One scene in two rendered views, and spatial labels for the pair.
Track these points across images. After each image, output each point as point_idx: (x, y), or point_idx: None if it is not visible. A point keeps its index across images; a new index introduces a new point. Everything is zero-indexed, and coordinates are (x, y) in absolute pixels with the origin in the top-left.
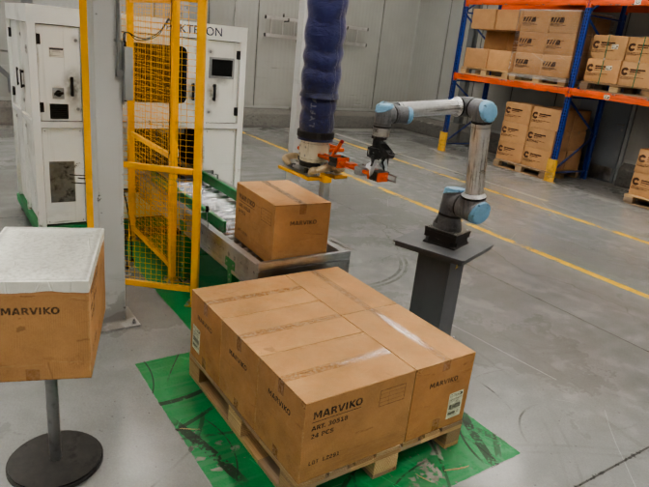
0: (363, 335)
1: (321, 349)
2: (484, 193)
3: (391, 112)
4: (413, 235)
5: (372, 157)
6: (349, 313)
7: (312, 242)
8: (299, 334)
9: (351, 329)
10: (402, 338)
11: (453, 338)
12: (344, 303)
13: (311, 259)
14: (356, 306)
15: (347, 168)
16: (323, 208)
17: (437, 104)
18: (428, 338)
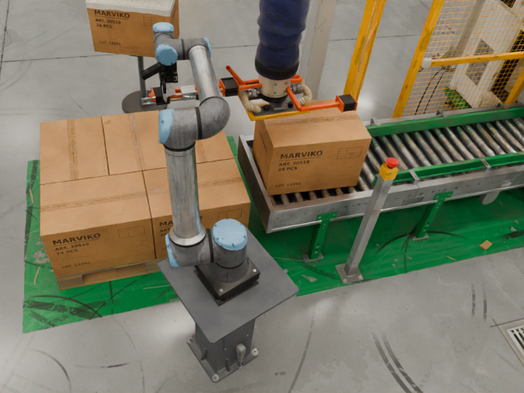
0: (103, 172)
1: (95, 144)
2: (178, 238)
3: (154, 35)
4: (256, 251)
5: None
6: (143, 177)
7: (263, 166)
8: (121, 139)
9: (115, 168)
10: (86, 194)
11: (69, 230)
12: (162, 179)
13: (254, 176)
14: (154, 185)
15: None
16: (270, 144)
17: (197, 81)
18: (78, 211)
